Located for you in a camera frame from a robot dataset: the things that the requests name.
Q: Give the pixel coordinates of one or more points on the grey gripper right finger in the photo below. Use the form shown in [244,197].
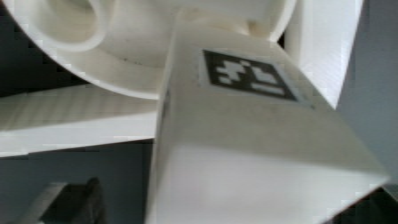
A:
[372,211]

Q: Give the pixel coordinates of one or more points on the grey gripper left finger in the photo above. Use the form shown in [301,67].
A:
[70,204]

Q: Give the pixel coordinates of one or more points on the white stool leg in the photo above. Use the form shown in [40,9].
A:
[260,162]

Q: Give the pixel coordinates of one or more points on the white front fence bar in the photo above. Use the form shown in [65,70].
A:
[72,117]

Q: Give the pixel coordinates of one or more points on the white fence bar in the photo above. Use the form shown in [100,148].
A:
[319,42]
[72,117]

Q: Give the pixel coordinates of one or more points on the white right fence bar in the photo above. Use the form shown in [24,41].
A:
[319,42]

